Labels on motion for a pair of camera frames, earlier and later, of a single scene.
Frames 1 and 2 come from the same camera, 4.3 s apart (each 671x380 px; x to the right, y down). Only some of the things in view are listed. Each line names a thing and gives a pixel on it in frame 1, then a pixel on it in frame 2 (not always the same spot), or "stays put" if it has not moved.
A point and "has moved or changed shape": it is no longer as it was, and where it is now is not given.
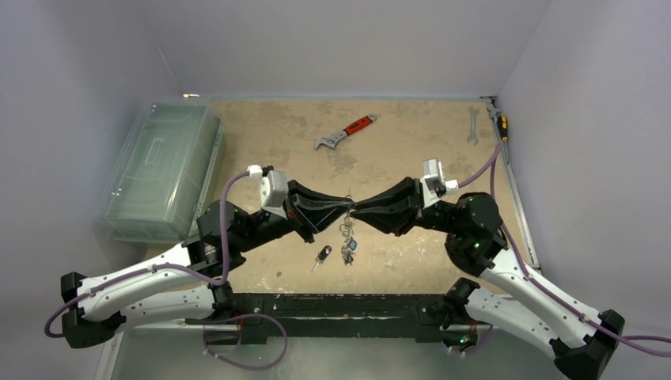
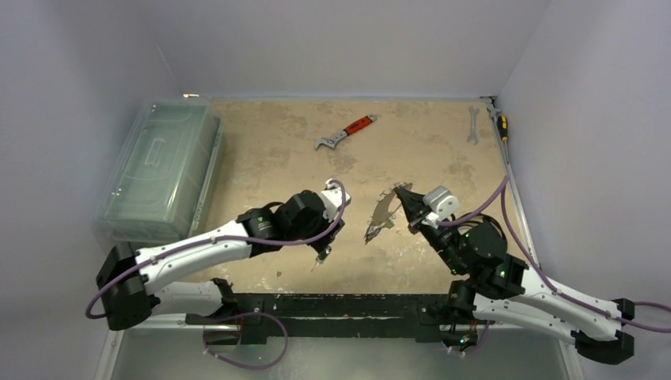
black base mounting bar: (378, 317) stays put
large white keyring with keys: (350, 245) has moved or changed shape
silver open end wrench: (473, 135) stays put
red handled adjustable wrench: (331, 140) stays put
